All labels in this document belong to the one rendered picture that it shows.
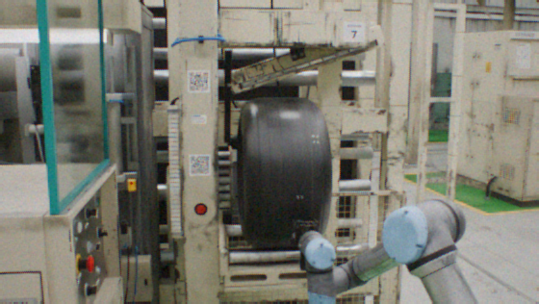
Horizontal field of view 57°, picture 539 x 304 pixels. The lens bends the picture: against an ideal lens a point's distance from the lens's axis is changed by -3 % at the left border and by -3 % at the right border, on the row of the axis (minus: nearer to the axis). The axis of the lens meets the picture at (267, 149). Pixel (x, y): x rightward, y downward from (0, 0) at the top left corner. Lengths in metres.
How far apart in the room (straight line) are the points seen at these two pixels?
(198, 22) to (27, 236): 0.94
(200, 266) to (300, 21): 1.01
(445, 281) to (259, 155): 0.76
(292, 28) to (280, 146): 0.59
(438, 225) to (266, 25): 1.17
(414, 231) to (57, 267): 0.74
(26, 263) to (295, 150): 0.88
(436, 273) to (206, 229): 0.96
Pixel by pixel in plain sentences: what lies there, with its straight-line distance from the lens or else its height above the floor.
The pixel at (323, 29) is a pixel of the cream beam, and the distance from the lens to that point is 2.06.
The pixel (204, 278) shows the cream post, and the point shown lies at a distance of 1.91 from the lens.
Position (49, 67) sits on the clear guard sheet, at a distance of 1.06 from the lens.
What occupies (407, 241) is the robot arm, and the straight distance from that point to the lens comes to 1.10.
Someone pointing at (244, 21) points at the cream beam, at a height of 1.73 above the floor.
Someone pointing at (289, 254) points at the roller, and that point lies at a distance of 1.82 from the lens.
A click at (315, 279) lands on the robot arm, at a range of 1.40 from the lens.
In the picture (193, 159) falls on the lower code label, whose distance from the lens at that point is 1.78.
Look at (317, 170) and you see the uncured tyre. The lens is 1.63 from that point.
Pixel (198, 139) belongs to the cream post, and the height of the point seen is 1.31.
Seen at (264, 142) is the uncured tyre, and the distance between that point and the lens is 1.63.
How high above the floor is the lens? 1.57
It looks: 10 degrees down
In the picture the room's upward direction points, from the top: straight up
